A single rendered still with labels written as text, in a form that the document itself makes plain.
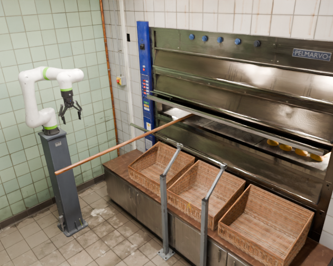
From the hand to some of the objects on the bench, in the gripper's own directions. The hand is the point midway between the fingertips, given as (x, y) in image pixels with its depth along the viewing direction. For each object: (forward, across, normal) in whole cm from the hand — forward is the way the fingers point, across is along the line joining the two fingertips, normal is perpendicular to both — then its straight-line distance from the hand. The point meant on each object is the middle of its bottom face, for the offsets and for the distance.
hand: (72, 120), depth 239 cm
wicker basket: (+89, -81, +13) cm, 122 cm away
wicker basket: (+93, -82, +134) cm, 183 cm away
